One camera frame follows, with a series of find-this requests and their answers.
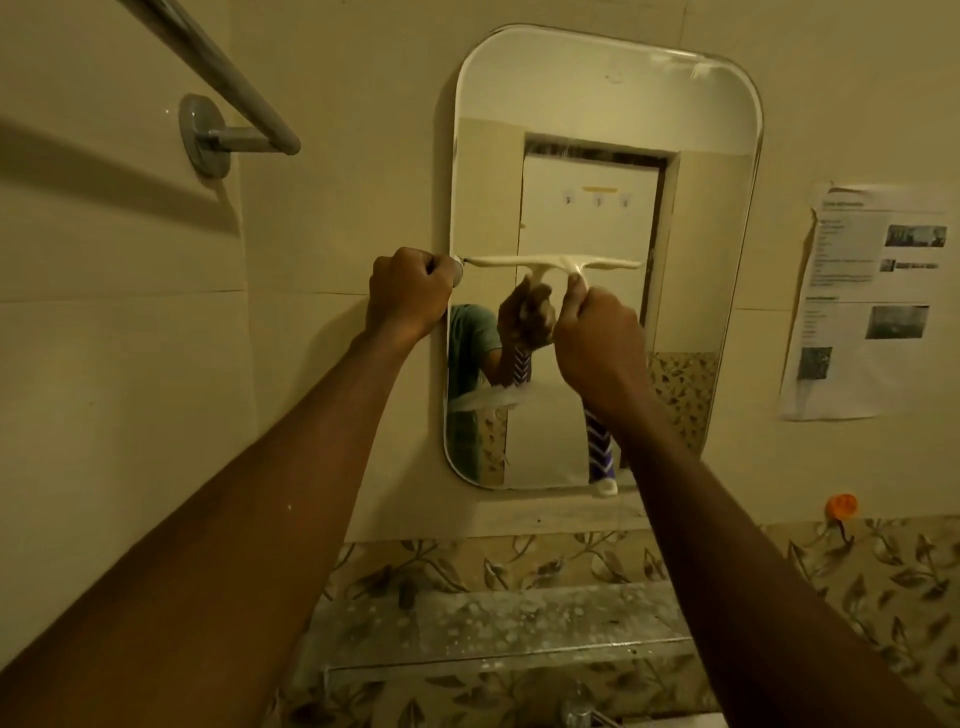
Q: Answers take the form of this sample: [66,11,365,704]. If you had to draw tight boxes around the glass wall shelf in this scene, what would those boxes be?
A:
[296,581,696,685]

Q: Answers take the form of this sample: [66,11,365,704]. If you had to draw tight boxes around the printed paper notice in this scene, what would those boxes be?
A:
[778,182,960,422]

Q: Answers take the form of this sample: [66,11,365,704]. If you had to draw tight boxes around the person's left hand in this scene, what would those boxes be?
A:
[365,246,460,346]

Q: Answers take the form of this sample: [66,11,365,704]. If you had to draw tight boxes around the person's right hand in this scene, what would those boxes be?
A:
[553,272,652,412]

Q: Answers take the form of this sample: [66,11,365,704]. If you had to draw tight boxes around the metal tap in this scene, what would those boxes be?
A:
[561,684,624,728]

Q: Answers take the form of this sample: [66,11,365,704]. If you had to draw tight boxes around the cream window squeegee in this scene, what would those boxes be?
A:
[461,253,644,303]

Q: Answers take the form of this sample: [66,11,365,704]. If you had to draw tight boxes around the metal towel rail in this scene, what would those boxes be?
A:
[120,0,302,180]

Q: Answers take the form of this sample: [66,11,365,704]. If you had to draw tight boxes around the person's left forearm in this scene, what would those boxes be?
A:
[0,330,425,728]

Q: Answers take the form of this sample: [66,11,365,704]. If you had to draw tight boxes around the orange wall hook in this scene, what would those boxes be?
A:
[824,493,861,546]

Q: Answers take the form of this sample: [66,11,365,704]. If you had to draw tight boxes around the rounded wall mirror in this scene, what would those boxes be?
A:
[442,24,765,492]

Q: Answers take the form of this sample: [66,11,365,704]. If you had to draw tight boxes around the person's right forearm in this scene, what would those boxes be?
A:
[600,390,948,728]

